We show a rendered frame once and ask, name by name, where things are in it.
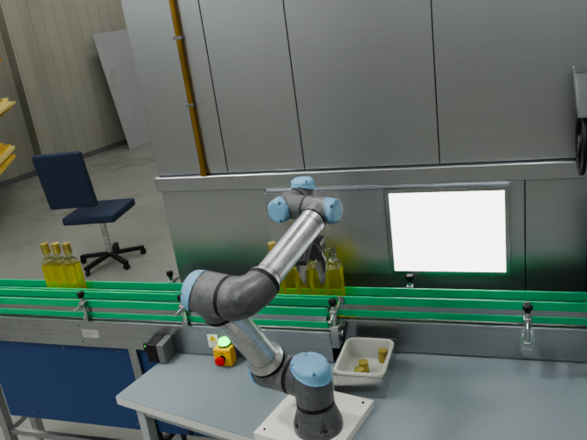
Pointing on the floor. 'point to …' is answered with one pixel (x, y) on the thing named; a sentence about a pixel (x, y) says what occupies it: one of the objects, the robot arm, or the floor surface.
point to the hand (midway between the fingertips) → (313, 282)
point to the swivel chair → (85, 202)
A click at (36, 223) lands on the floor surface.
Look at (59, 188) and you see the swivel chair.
